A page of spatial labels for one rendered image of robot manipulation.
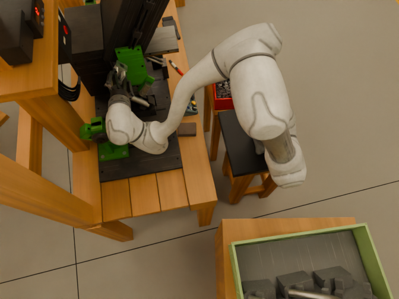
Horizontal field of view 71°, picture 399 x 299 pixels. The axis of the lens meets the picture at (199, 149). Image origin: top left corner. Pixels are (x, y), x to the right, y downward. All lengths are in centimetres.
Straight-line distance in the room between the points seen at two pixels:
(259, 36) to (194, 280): 182
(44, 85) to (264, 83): 65
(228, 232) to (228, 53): 93
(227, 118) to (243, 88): 85
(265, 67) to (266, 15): 272
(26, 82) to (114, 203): 71
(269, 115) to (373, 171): 214
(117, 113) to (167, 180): 50
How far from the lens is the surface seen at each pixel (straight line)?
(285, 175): 125
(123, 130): 106
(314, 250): 150
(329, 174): 260
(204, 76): 88
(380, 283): 154
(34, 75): 103
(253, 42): 80
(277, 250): 145
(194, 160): 144
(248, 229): 149
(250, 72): 74
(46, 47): 109
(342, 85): 308
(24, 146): 125
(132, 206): 144
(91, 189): 152
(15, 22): 106
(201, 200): 138
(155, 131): 113
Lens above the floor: 225
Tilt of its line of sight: 67 degrees down
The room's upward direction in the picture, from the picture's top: straight up
